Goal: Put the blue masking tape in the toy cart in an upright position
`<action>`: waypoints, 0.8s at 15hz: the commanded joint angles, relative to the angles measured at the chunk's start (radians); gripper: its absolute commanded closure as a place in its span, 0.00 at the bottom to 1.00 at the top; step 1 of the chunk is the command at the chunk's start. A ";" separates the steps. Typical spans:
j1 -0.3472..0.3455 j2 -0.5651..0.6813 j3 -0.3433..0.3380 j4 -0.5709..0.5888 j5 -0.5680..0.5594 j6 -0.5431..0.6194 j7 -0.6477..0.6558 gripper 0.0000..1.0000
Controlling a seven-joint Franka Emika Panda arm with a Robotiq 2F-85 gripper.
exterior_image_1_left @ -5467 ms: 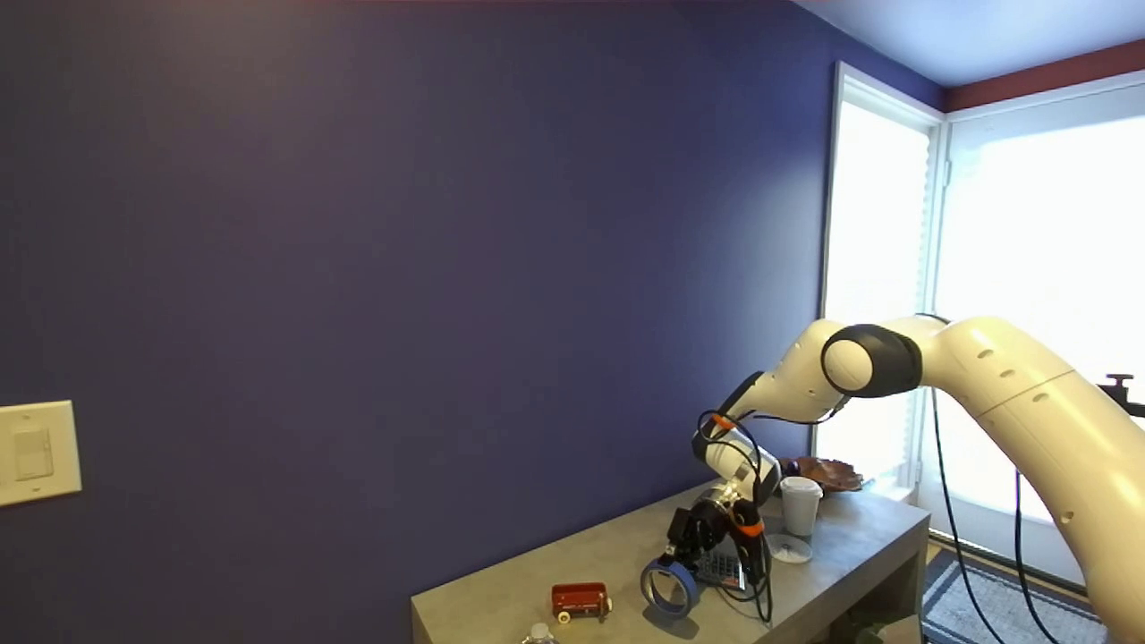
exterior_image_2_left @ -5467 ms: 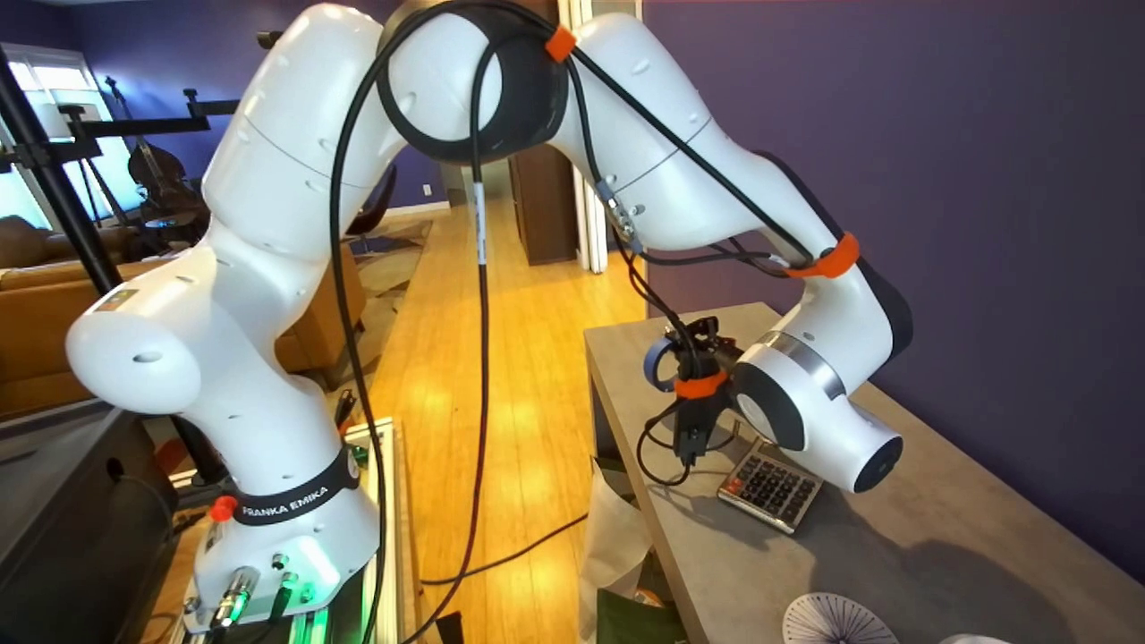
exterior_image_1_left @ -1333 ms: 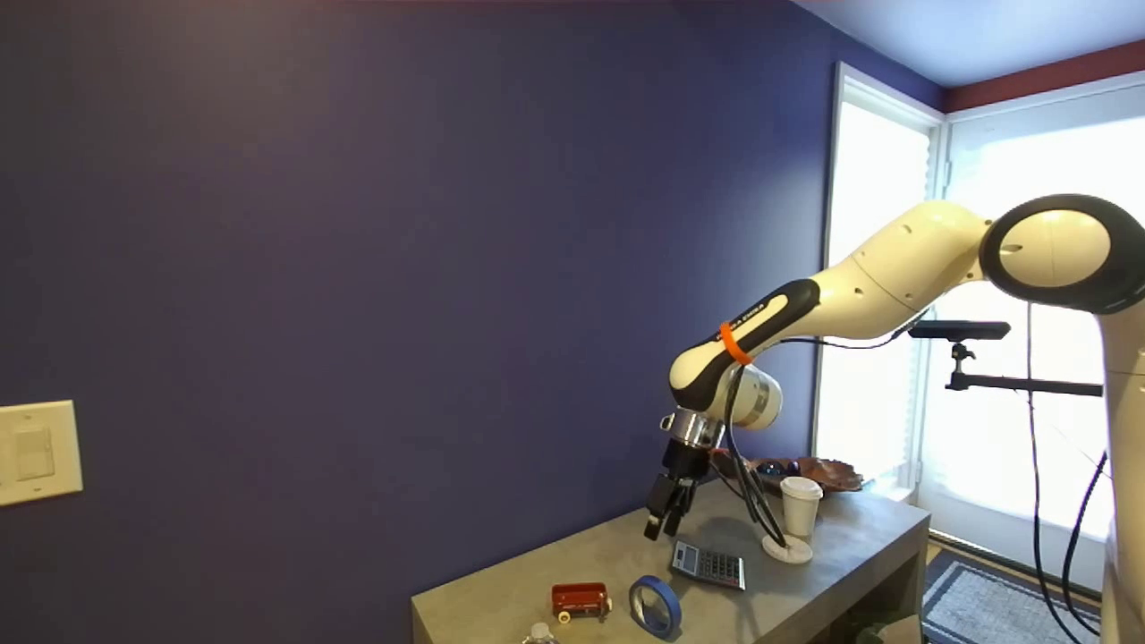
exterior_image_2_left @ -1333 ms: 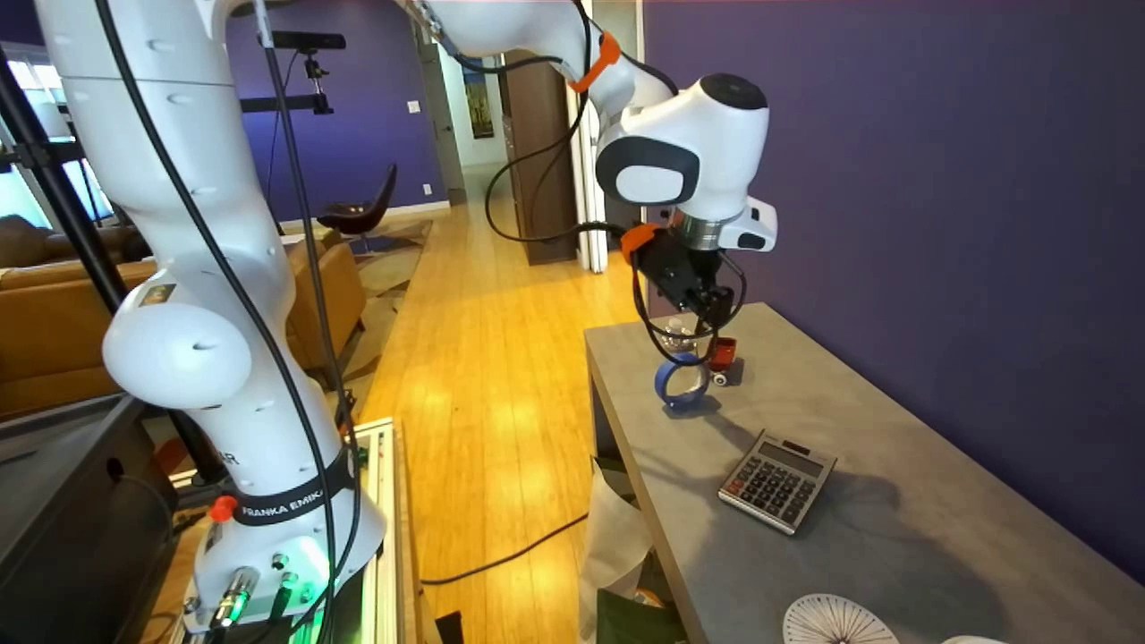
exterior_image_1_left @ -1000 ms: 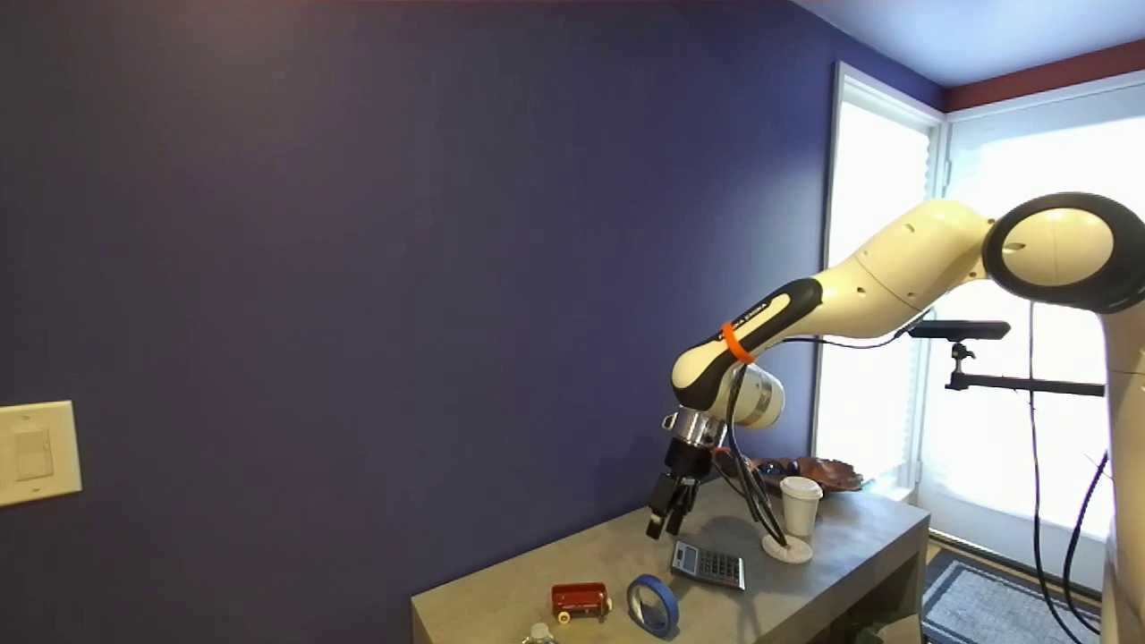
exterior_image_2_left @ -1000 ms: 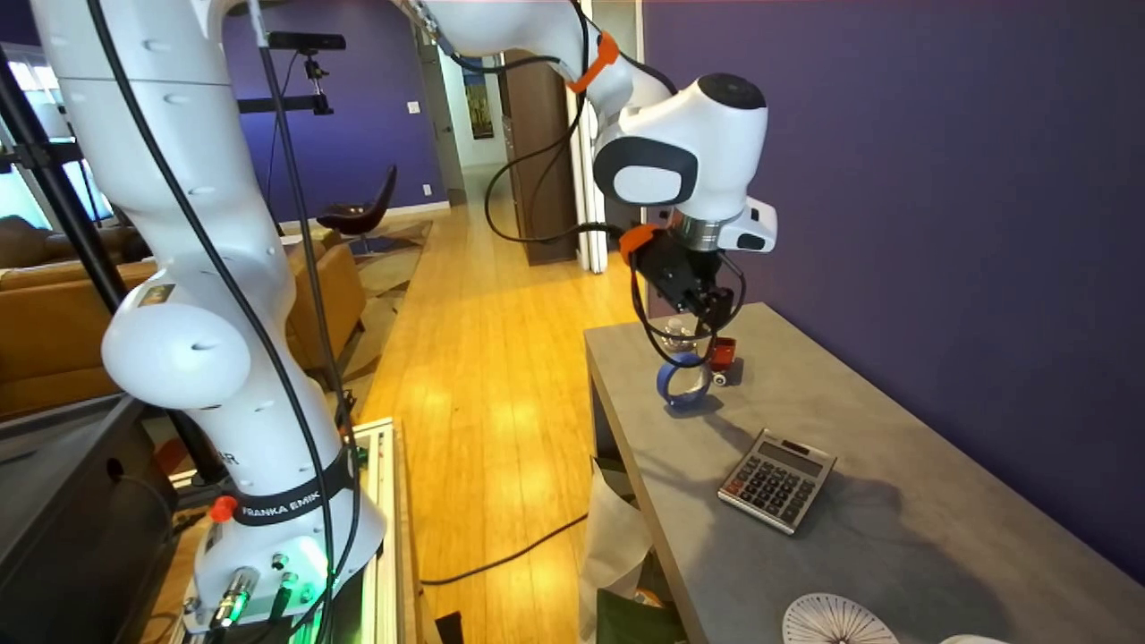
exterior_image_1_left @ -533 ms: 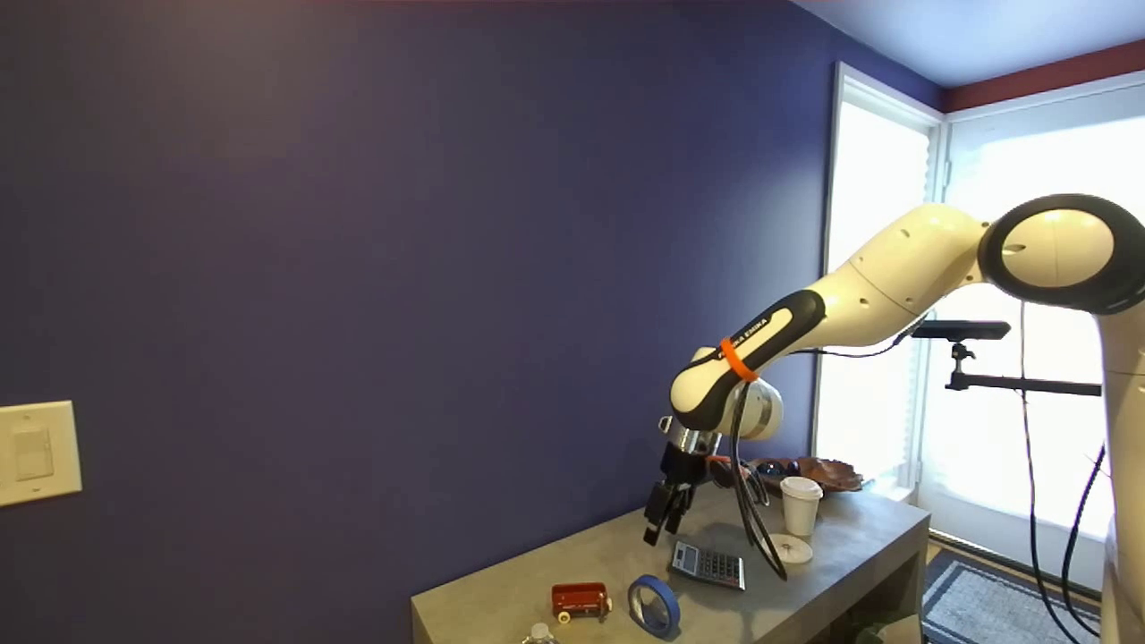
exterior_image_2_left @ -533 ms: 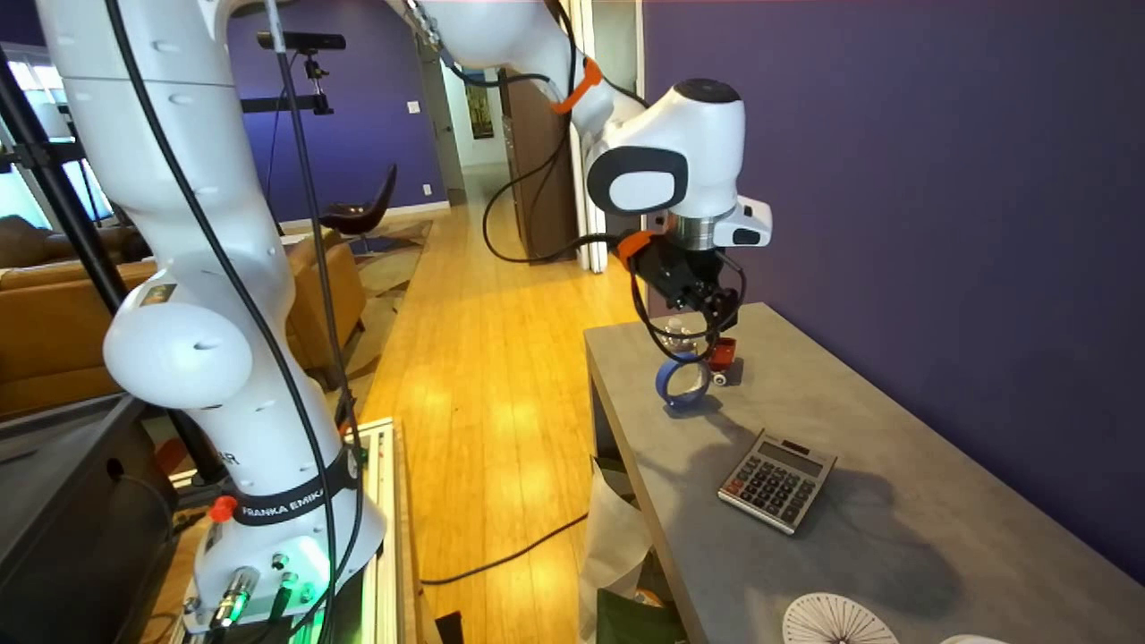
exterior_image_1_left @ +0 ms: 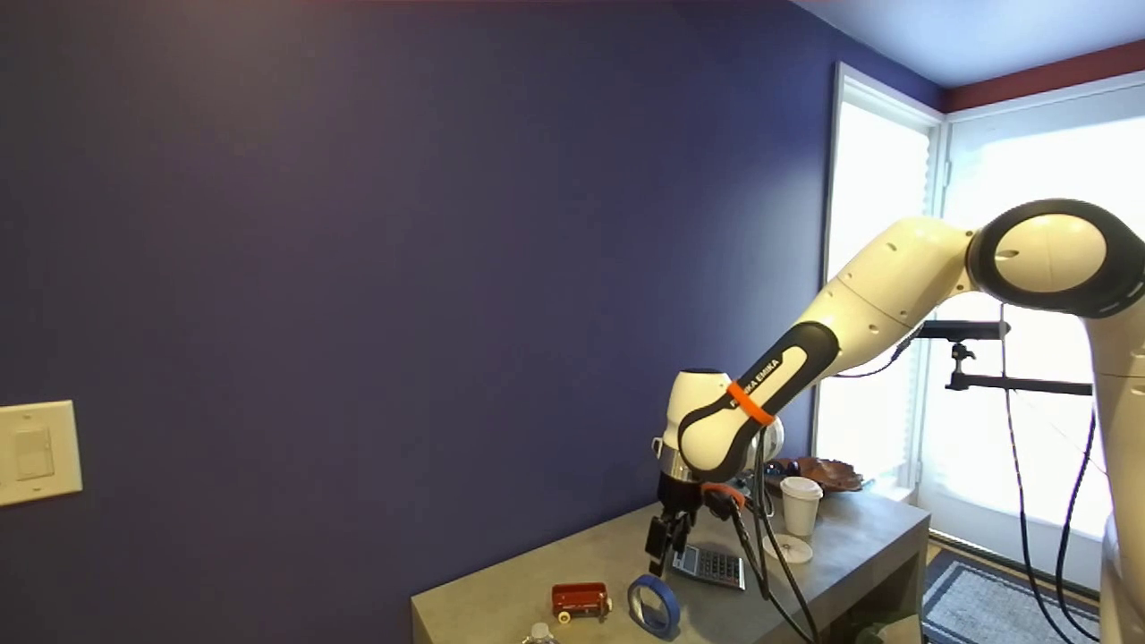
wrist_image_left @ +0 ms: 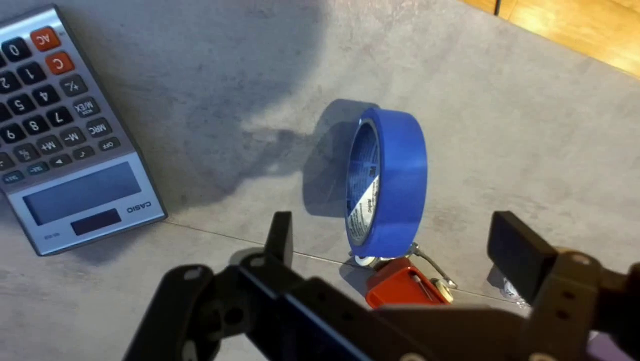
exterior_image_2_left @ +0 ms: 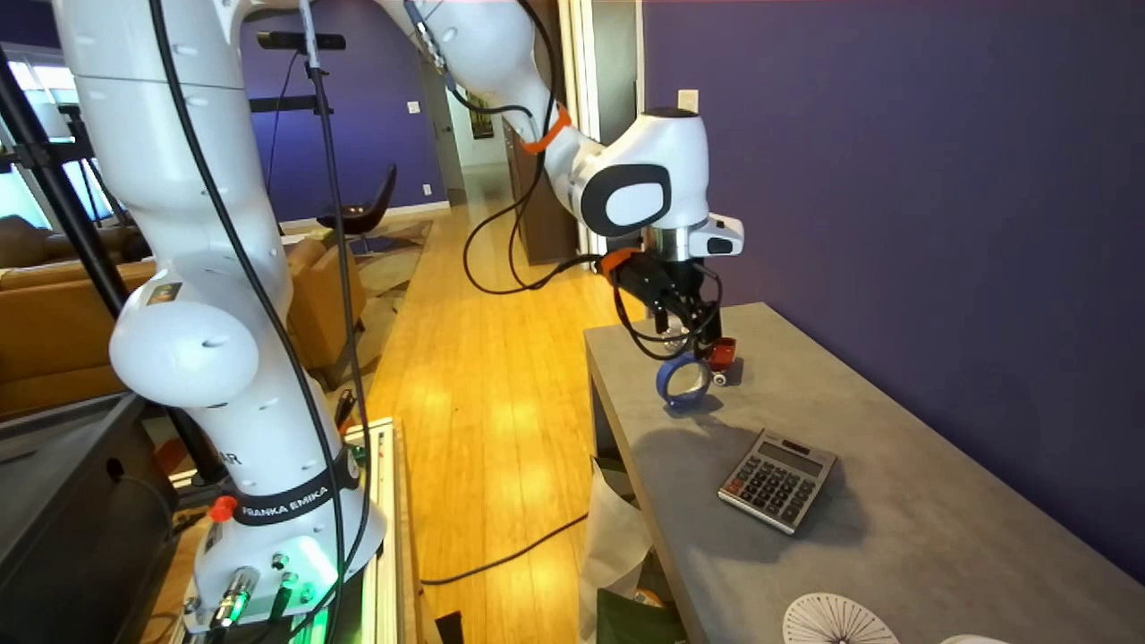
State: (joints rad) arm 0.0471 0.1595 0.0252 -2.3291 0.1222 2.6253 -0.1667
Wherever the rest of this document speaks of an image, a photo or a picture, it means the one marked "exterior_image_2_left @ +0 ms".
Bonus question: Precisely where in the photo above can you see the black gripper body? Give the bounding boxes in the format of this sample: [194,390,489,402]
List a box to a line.
[610,245,727,335]

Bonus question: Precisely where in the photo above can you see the blue masking tape roll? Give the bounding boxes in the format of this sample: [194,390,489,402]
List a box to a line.
[650,348,718,411]

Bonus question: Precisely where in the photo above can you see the grey desk calculator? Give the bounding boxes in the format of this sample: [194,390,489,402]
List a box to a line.
[716,429,842,541]

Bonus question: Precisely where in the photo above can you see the white plastic bag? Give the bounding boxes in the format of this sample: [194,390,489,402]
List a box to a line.
[576,460,661,644]

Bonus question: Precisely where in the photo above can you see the dark green box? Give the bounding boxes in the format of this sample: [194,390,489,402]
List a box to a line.
[594,587,687,644]

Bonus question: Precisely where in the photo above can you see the black lounge chair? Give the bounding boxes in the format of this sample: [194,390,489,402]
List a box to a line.
[312,160,406,240]

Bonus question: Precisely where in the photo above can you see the white paper plate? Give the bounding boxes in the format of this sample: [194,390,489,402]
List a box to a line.
[776,591,902,644]

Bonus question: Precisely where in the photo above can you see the black cabinet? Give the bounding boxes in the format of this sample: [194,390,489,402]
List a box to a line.
[0,390,180,644]

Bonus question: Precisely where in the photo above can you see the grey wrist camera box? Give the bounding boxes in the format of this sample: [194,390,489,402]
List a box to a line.
[685,210,751,261]

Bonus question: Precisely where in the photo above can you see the black floor cable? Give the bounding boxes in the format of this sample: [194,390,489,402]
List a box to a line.
[414,508,599,591]

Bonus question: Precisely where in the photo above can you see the black tripod camera stand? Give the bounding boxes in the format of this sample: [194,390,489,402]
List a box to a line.
[252,25,372,390]

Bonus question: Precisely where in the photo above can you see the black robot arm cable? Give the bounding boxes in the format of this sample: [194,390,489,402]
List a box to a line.
[142,0,376,602]

